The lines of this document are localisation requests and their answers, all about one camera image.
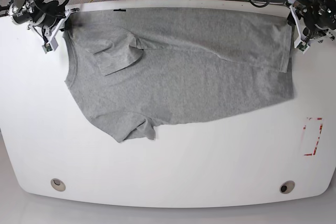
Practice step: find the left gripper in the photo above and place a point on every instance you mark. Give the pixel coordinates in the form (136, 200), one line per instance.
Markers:
(314, 22)

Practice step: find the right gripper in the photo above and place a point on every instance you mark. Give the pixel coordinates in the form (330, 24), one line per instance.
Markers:
(47, 27)

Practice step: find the grey T-shirt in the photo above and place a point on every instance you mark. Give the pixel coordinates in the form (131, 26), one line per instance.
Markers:
(132, 71)

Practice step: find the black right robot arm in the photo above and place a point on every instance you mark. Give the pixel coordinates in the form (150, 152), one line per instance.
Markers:
(24, 11)

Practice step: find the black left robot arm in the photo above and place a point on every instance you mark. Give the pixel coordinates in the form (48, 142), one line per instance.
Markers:
(303, 2)

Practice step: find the red tape rectangle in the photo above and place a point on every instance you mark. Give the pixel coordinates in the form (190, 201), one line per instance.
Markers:
(310, 137)

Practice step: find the right table grommet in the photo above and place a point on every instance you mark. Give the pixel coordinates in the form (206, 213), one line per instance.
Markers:
(287, 187)

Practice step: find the table grommet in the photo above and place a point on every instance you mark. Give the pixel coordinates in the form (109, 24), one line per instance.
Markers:
(287, 187)
(58, 185)

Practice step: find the left table grommet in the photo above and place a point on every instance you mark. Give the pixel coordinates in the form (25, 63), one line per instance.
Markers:
(58, 185)

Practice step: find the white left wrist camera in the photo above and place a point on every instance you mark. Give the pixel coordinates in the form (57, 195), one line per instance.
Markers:
(302, 46)

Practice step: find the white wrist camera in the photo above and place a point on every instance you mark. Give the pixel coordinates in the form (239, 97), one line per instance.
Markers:
(50, 44)
(302, 46)

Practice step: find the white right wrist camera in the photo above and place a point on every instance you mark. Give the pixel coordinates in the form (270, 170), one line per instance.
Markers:
(50, 44)

